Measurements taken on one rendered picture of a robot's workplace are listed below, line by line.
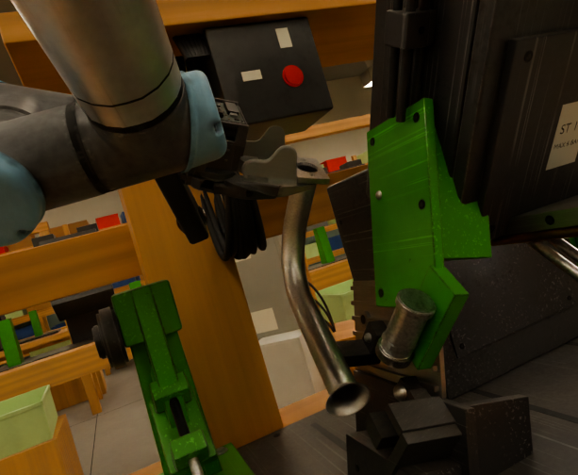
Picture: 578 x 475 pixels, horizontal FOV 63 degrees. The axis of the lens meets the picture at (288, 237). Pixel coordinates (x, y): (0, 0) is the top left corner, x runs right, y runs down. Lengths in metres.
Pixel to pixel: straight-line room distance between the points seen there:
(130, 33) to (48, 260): 0.59
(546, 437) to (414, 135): 0.35
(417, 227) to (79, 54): 0.34
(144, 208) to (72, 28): 0.49
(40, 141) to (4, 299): 0.49
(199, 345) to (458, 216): 0.45
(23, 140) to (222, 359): 0.49
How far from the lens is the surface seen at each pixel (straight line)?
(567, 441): 0.59
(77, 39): 0.30
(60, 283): 0.85
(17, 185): 0.38
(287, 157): 0.52
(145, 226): 0.76
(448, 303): 0.46
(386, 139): 0.55
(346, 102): 12.56
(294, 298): 0.57
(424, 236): 0.49
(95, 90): 0.33
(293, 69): 0.76
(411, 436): 0.48
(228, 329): 0.78
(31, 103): 0.50
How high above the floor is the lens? 1.18
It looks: level
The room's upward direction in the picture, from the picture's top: 16 degrees counter-clockwise
